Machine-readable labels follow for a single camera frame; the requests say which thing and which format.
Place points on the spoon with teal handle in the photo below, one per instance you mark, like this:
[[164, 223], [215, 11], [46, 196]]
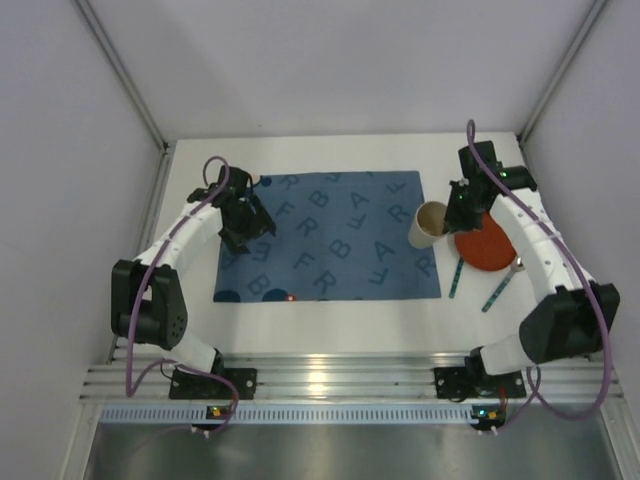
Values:
[[515, 267]]

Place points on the fork with teal handle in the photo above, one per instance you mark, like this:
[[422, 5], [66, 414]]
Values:
[[456, 278]]

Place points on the left aluminium frame post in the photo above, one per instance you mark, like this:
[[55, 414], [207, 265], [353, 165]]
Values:
[[91, 19]]

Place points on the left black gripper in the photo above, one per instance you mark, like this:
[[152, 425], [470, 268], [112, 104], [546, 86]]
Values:
[[248, 230]]

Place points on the perforated cable duct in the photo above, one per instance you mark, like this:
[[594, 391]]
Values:
[[292, 414]]

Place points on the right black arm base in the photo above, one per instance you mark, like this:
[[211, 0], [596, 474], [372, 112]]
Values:
[[471, 381]]

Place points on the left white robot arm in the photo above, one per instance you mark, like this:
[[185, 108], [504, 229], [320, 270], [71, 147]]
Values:
[[147, 299]]

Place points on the blue letter-print placemat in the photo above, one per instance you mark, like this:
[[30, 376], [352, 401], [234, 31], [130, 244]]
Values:
[[339, 237]]

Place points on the red round plate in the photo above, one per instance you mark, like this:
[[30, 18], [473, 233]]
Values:
[[488, 249]]

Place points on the aluminium mounting rail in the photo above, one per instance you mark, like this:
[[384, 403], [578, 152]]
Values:
[[335, 377]]

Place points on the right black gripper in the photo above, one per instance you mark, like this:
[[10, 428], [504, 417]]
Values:
[[458, 218]]

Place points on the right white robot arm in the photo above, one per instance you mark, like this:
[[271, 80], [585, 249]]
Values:
[[495, 213]]

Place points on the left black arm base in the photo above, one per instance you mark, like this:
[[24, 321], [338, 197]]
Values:
[[187, 386]]

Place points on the right aluminium frame post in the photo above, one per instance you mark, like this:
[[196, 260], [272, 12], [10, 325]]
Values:
[[586, 27]]

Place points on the aluminium frame post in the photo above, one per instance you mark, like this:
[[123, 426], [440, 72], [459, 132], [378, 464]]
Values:
[[586, 27], [91, 19]]

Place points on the beige paper cup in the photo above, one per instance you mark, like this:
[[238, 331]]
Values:
[[428, 225]]

